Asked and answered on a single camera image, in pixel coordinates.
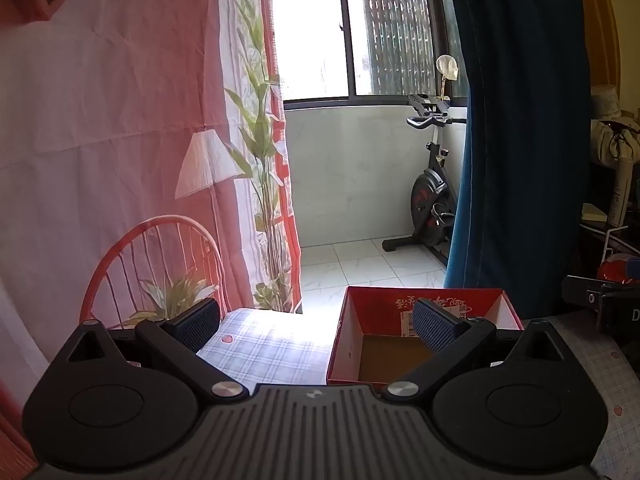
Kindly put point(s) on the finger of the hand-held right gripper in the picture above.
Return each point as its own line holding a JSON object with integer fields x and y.
{"x": 580, "y": 292}

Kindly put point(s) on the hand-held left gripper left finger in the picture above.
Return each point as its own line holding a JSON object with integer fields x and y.
{"x": 192, "y": 325}

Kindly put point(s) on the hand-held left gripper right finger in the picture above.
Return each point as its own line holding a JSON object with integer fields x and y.
{"x": 437, "y": 327}

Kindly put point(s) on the red strawberry print box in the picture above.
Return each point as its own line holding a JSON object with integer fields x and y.
{"x": 350, "y": 340}

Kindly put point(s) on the red plastic bag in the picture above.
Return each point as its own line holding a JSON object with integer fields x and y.
{"x": 617, "y": 270}

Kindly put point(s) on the yellow notepad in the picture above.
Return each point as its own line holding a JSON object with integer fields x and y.
{"x": 594, "y": 212}

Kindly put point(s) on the plaid bed sheet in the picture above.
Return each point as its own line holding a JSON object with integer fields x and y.
{"x": 270, "y": 350}

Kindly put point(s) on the white bottle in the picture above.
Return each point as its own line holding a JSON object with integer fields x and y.
{"x": 620, "y": 190}

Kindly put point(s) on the black exercise bike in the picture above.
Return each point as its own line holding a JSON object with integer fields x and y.
{"x": 430, "y": 200}

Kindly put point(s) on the blue curtain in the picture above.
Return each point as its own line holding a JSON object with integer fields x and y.
{"x": 520, "y": 135}

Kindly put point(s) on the cream sun hat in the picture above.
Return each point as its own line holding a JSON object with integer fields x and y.
{"x": 607, "y": 102}

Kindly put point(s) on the white mannequin head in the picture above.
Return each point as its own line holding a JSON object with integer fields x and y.
{"x": 447, "y": 67}

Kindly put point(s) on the window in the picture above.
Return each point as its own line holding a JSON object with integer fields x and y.
{"x": 310, "y": 35}

